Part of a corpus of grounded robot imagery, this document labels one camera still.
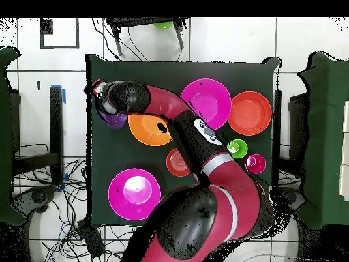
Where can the purple bowl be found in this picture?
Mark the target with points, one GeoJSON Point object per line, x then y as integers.
{"type": "Point", "coordinates": [116, 121]}

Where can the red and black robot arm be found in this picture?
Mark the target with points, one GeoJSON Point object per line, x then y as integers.
{"type": "Point", "coordinates": [231, 191]}

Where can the blue tape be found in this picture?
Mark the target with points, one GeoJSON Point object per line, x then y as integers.
{"type": "Point", "coordinates": [64, 97]}

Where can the dark green tablecloth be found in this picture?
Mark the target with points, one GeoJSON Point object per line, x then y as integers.
{"type": "Point", "coordinates": [136, 71]}

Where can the orange bowl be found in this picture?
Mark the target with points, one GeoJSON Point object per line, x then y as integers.
{"type": "Point", "coordinates": [147, 131]}

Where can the black stool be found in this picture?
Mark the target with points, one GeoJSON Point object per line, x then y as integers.
{"type": "Point", "coordinates": [141, 21]}

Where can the lime green bowl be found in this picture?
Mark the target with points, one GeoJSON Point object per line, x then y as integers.
{"type": "Point", "coordinates": [163, 25]}

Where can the green cloth side table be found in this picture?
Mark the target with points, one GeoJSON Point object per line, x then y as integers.
{"type": "Point", "coordinates": [327, 136]}
{"type": "Point", "coordinates": [5, 109]}

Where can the small red bowl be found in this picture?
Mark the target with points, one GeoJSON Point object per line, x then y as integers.
{"type": "Point", "coordinates": [175, 163]}

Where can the pink bowl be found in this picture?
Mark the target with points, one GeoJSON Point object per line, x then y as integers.
{"type": "Point", "coordinates": [135, 195]}
{"type": "Point", "coordinates": [215, 101]}

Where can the black office chair base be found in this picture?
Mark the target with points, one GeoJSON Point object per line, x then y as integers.
{"type": "Point", "coordinates": [38, 196]}
{"type": "Point", "coordinates": [293, 198]}

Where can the green cup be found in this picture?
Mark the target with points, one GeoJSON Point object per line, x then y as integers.
{"type": "Point", "coordinates": [238, 148]}

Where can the black power strip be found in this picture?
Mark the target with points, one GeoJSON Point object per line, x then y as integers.
{"type": "Point", "coordinates": [91, 240]}

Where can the shallow red-orange bowl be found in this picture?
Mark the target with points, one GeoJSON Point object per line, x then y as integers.
{"type": "Point", "coordinates": [249, 113]}

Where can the red cup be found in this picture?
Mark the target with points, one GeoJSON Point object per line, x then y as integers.
{"type": "Point", "coordinates": [255, 163]}

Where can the white boxes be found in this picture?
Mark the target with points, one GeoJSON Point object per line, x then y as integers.
{"type": "Point", "coordinates": [345, 177]}

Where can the black table frame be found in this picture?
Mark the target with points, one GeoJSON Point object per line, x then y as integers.
{"type": "Point", "coordinates": [56, 122]}
{"type": "Point", "coordinates": [277, 122]}

